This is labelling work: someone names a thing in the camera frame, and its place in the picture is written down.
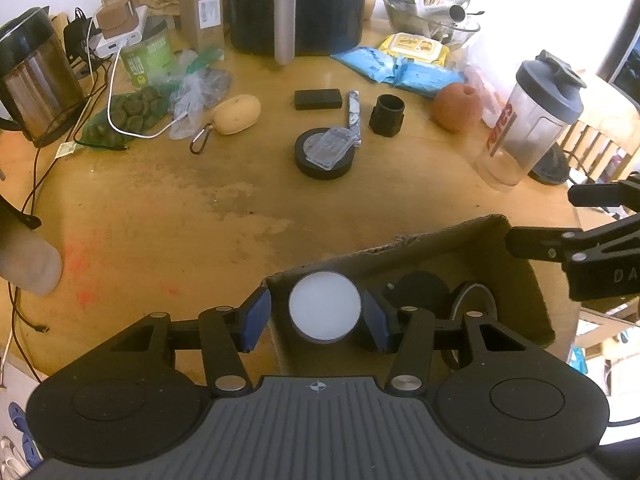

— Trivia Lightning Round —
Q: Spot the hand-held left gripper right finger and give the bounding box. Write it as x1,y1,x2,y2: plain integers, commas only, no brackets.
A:
362,287,548,395

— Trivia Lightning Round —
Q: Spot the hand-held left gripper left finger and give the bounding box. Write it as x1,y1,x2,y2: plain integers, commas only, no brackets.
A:
107,287,273,396

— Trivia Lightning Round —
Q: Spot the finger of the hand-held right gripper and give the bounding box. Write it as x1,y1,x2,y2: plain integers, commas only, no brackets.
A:
505,217,640,267
569,174,640,209

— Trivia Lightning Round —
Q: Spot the white plastic jar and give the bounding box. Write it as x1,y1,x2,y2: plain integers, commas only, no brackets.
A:
287,270,362,346

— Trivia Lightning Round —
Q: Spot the small black wheel part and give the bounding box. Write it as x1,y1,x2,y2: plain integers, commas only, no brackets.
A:
385,270,451,318

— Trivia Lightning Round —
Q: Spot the large black tape roll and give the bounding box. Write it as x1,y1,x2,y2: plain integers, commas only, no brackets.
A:
442,281,498,368

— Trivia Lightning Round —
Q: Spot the cardboard box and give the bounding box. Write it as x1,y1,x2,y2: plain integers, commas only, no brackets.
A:
265,214,558,376

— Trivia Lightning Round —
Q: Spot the black round disc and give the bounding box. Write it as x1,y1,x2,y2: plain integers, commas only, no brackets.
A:
293,127,357,181

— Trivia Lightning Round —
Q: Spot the clear plastic case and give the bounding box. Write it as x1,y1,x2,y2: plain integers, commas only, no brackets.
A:
306,127,355,170

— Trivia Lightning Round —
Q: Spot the black ribbed cylinder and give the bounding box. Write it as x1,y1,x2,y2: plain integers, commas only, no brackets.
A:
369,94,406,138

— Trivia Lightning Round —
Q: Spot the tan pouch with carabiner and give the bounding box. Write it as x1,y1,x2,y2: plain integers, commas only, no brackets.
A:
189,94,262,156

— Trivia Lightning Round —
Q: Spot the wooden chair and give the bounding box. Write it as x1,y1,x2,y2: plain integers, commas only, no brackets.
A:
555,72,640,186

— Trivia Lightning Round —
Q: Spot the black blender base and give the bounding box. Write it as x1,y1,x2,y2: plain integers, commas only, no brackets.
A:
527,142,571,186

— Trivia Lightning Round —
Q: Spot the clear shaker bottle grey lid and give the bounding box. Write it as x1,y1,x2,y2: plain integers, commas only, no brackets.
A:
475,50,586,192

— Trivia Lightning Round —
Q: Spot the orange round fruit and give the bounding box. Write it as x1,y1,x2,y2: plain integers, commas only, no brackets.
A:
431,81,483,134

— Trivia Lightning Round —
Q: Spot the marbled grey stick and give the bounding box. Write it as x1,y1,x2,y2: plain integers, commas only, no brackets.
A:
346,89,362,147

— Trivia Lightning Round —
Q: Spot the black rectangular case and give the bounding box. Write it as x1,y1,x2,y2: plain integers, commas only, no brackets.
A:
293,88,343,111

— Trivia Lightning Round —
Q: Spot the silver metal cup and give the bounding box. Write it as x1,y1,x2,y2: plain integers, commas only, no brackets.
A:
447,0,486,23

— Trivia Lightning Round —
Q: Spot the yellow wet wipes pack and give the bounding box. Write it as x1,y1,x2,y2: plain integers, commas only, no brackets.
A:
376,32,451,66

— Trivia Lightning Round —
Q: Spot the crumpled clear plastic bag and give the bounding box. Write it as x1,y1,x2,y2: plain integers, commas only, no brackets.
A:
167,47,235,141

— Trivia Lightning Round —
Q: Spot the frosted black water bottle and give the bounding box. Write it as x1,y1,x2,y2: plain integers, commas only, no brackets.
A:
0,195,63,297

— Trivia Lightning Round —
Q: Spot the green mesh produce bag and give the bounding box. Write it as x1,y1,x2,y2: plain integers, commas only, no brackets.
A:
80,85,168,150

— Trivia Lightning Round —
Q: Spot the glass bowl with clutter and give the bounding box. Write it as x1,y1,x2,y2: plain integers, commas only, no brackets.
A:
382,0,481,43

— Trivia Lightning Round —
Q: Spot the green canister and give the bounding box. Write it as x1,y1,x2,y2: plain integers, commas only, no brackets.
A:
120,30,176,91

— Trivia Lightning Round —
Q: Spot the white shoe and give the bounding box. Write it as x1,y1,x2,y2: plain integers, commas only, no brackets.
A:
0,437,23,471

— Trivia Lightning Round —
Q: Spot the white power bank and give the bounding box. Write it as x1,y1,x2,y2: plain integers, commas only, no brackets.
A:
90,5,151,58

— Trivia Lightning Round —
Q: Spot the tall brown carton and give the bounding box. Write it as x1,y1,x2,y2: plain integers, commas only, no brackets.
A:
175,0,227,53

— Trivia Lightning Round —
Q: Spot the black air fryer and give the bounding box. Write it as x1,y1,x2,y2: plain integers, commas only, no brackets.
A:
225,0,371,56

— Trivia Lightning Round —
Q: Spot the steel electric kettle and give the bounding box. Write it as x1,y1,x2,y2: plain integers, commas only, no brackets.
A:
0,6,86,148

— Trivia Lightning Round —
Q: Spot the brown block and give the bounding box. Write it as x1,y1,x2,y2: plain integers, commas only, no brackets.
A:
96,5,141,33

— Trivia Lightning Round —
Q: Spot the black power adapter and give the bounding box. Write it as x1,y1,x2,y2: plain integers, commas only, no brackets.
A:
62,7,93,66

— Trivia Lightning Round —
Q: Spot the black cable with plug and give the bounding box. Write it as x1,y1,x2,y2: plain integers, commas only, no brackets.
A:
7,280,51,386

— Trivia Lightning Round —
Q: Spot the thin black cable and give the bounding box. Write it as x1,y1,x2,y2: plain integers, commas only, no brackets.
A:
70,57,131,153

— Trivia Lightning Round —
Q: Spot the white charging cable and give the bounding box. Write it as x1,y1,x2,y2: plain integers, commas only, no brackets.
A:
86,2,193,139

